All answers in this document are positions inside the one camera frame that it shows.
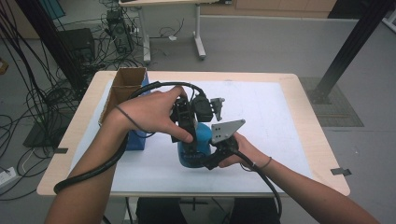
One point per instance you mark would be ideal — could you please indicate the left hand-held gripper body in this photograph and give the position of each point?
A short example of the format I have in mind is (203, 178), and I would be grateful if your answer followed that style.
(202, 109)

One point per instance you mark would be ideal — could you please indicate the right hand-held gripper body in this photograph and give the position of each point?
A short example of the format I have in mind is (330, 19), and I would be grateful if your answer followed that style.
(225, 130)

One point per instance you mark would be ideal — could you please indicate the blue bottle with white cap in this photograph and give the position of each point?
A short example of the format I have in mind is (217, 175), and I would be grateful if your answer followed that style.
(204, 137)

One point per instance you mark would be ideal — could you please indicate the blue cardboard box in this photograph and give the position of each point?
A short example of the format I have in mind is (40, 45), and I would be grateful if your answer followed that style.
(129, 76)

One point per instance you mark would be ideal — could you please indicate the person's right hand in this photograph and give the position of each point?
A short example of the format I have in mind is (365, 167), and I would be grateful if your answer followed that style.
(247, 154)

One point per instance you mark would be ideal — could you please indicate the person's left hand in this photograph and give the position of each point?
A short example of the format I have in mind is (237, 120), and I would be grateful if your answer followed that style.
(149, 115)

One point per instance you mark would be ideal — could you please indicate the white paper mat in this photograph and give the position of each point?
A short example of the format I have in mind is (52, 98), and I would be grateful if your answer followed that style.
(264, 109)

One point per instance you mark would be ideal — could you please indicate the black band on right wrist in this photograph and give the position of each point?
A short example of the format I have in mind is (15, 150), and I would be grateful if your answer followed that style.
(265, 163)

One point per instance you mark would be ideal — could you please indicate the black band on wrist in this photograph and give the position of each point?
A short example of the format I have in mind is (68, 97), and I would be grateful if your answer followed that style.
(265, 163)
(127, 117)

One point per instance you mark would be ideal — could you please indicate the person's right leg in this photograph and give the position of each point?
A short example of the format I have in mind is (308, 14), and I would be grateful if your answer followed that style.
(253, 213)

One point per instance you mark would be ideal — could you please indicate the person's leg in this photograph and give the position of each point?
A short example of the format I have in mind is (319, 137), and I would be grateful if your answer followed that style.
(162, 213)
(253, 213)

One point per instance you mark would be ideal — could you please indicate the black band on left wrist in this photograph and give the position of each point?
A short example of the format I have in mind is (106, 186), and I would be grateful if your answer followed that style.
(127, 117)

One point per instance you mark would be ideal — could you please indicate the person's left leg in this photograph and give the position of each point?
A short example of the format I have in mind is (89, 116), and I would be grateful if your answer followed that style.
(162, 213)

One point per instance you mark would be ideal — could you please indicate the white power adapter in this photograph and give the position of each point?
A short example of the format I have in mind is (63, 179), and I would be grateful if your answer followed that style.
(172, 38)

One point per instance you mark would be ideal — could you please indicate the white desk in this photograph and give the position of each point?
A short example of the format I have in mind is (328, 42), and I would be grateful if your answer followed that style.
(146, 31)

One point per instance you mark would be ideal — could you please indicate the black computer tower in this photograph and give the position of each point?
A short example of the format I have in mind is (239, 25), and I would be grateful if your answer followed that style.
(120, 31)

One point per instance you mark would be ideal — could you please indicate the black tape strip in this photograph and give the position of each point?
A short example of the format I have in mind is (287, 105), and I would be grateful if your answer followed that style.
(341, 171)
(60, 150)

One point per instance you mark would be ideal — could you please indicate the black box on floor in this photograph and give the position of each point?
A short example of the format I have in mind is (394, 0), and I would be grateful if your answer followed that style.
(77, 43)

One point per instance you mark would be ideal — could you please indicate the white power strip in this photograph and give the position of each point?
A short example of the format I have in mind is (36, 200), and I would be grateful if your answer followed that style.
(6, 177)

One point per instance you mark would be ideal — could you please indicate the black slanted metal post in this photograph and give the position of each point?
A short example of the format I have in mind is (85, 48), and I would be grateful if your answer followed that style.
(351, 43)

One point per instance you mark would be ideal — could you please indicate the black metal post with base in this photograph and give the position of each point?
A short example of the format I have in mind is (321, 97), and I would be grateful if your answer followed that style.
(46, 37)

